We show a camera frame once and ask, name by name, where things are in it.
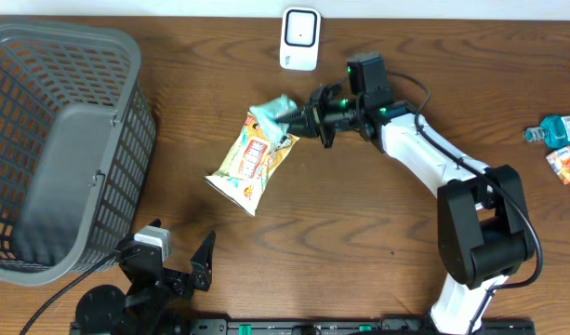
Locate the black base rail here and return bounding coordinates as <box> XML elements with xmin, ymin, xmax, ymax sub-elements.
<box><xmin>190</xmin><ymin>317</ymin><xmax>537</xmax><ymax>335</ymax></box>

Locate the orange wiper sheet bag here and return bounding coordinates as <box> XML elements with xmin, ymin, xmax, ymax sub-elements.
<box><xmin>204</xmin><ymin>113</ymin><xmax>299</xmax><ymax>216</ymax></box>

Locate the grey plastic basket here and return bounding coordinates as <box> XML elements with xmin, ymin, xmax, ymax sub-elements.
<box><xmin>0</xmin><ymin>20</ymin><xmax>156</xmax><ymax>286</ymax></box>

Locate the white black barcode scanner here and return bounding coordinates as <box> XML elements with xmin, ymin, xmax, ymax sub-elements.
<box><xmin>279</xmin><ymin>7</ymin><xmax>322</xmax><ymax>72</ymax></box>

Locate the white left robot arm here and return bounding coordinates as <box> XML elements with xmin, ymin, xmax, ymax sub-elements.
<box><xmin>71</xmin><ymin>219</ymin><xmax>216</xmax><ymax>334</ymax></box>

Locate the teal package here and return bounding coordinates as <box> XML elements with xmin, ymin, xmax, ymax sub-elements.
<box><xmin>249</xmin><ymin>95</ymin><xmax>298</xmax><ymax>146</ymax></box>

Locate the teal mouthwash bottle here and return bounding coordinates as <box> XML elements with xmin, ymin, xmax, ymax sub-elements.
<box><xmin>524</xmin><ymin>115</ymin><xmax>570</xmax><ymax>149</ymax></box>

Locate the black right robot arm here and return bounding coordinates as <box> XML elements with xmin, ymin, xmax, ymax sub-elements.
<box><xmin>276</xmin><ymin>84</ymin><xmax>543</xmax><ymax>334</ymax></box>

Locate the black camera cable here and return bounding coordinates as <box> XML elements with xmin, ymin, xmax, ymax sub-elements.
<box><xmin>18</xmin><ymin>250</ymin><xmax>121</xmax><ymax>335</ymax></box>
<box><xmin>386</xmin><ymin>70</ymin><xmax>545</xmax><ymax>334</ymax></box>

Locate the black left camera cable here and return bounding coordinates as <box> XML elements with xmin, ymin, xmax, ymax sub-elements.
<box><xmin>18</xmin><ymin>250</ymin><xmax>121</xmax><ymax>335</ymax></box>

